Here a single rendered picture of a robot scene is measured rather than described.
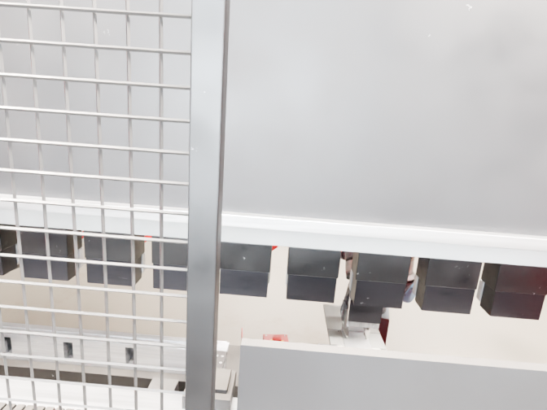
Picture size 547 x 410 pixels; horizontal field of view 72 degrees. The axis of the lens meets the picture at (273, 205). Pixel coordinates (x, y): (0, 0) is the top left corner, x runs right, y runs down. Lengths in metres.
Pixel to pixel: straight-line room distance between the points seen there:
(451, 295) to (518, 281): 0.19
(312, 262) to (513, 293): 0.59
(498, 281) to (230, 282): 0.77
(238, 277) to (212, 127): 0.87
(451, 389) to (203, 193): 0.57
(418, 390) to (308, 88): 0.61
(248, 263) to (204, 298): 0.78
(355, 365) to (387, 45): 0.62
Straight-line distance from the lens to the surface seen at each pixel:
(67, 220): 1.24
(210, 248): 0.31
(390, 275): 1.15
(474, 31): 0.93
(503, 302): 1.31
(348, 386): 0.70
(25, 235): 1.32
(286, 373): 0.68
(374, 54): 0.87
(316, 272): 1.12
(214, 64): 0.30
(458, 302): 1.25
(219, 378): 1.08
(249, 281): 1.13
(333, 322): 1.42
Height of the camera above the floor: 1.71
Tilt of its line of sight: 14 degrees down
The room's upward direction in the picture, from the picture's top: 4 degrees clockwise
